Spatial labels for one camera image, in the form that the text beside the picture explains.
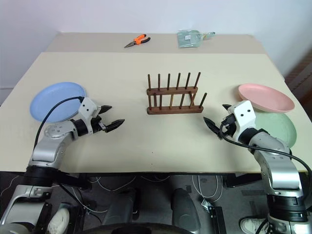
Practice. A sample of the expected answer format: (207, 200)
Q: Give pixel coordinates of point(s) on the wooden dish rack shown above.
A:
(174, 110)

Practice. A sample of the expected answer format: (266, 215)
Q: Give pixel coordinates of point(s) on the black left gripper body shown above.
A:
(97, 124)

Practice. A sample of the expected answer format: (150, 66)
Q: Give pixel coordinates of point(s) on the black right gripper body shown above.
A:
(230, 129)

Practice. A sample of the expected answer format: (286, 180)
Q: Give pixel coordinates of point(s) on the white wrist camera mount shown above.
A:
(86, 108)
(245, 114)

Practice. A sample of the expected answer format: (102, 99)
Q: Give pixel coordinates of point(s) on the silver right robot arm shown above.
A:
(278, 165)

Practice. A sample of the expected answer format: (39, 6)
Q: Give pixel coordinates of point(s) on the blue plate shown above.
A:
(54, 102)

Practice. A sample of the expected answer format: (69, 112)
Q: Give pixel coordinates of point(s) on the dark rounded shape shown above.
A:
(122, 207)
(185, 209)

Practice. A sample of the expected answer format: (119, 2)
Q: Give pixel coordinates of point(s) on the white shoe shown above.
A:
(252, 225)
(58, 220)

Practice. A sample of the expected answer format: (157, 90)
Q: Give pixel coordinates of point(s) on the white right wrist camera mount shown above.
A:
(245, 114)

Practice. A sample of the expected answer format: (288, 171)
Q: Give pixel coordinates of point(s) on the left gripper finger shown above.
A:
(115, 124)
(106, 108)

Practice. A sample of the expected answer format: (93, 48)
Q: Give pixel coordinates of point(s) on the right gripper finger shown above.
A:
(212, 125)
(227, 106)

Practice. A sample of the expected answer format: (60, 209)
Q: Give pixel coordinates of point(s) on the green packet in clear bag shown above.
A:
(189, 39)

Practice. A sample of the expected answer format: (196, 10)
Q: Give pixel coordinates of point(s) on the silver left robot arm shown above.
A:
(46, 146)

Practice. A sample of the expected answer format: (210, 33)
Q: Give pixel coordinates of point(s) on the green plate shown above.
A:
(280, 126)

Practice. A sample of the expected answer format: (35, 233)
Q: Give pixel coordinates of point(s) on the pink plate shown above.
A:
(265, 97)

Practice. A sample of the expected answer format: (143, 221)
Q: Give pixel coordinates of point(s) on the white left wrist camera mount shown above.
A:
(86, 108)

